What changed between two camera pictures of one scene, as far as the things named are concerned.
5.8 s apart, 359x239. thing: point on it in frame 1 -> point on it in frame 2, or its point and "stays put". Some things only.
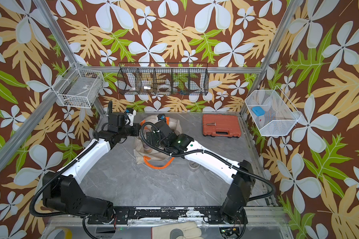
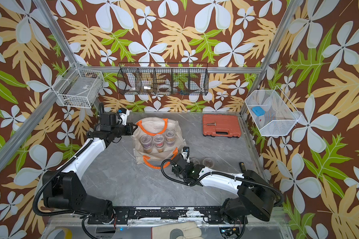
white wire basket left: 79,87 stays put
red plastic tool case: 221,125 stays put
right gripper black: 154,142 -> 174,171
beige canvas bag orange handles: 142,150 stays put
